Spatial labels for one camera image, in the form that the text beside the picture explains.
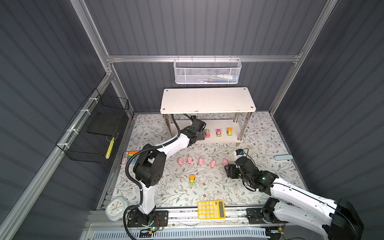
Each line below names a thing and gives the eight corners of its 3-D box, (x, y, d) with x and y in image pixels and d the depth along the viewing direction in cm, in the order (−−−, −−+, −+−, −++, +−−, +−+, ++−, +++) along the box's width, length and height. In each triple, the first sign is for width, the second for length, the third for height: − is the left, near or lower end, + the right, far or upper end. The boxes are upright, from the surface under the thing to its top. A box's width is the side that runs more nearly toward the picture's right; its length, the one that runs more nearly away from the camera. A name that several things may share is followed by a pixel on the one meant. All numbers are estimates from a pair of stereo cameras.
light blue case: (275, 160, 96) (277, 158, 93) (274, 157, 97) (276, 155, 95) (291, 160, 96) (293, 158, 93) (289, 157, 97) (292, 155, 95)
